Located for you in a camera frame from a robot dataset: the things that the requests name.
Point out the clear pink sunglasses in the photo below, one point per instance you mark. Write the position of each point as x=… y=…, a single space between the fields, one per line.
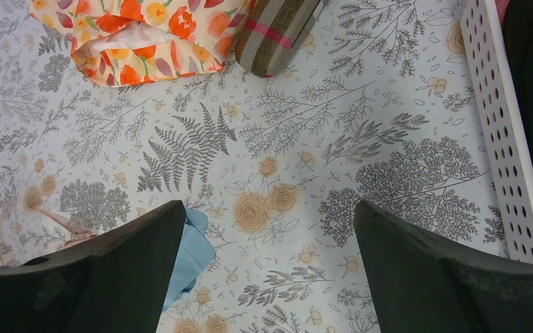
x=28 y=229

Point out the orange floral fabric pouch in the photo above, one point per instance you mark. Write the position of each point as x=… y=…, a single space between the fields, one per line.
x=131 y=42

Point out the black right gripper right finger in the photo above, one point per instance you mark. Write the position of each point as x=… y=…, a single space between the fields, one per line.
x=423 y=282

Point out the plaid glasses case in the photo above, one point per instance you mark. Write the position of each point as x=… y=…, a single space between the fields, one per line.
x=272 y=32

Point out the light blue cleaning cloth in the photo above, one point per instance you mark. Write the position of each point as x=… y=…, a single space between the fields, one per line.
x=195 y=253

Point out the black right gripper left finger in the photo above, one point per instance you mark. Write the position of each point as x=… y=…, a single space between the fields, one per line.
x=114 y=282

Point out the white perforated plastic basket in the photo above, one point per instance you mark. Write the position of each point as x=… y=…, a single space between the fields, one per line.
x=502 y=126

